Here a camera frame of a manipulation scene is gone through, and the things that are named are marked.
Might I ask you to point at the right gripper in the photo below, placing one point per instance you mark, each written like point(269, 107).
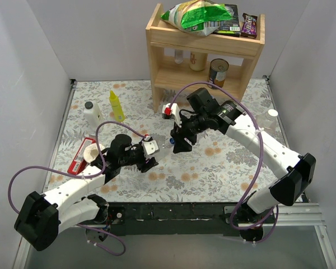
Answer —
point(182, 135)

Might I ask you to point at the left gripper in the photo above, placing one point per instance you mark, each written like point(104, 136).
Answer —
point(145, 161)

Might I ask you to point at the clear square juice bottle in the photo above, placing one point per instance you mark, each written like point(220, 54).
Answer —
point(269, 125)

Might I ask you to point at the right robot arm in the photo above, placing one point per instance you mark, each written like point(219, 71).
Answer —
point(294, 171)

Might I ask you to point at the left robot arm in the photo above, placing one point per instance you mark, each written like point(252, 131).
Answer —
point(43, 216)

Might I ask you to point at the yellow squeeze bottle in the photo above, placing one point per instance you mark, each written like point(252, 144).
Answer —
point(116, 107)

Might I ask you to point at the white bottle black cap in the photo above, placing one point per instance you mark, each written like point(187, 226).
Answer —
point(93, 115)

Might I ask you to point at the cream bottle on shelf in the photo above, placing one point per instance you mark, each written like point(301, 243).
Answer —
point(198, 61)

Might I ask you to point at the small clear bottle on shelf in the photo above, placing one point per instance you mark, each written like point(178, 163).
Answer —
point(178, 56)

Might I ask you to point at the black can with foil lid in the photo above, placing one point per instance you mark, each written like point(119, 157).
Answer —
point(90, 153)

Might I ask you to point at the red flat box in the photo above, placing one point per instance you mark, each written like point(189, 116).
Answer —
point(78, 163)

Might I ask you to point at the wooden shelf unit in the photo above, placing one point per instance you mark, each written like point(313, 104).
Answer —
point(167, 75)

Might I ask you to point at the tin can on shelf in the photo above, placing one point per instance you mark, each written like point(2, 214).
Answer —
point(218, 71)

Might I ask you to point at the green chip bag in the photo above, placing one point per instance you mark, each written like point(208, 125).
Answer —
point(197, 17)

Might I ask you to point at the black green box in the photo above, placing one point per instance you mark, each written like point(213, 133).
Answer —
point(232, 26)

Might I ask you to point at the dark chocolate bar pack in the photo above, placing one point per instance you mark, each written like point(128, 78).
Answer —
point(249, 27)

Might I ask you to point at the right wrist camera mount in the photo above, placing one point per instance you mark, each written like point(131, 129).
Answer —
point(176, 113)

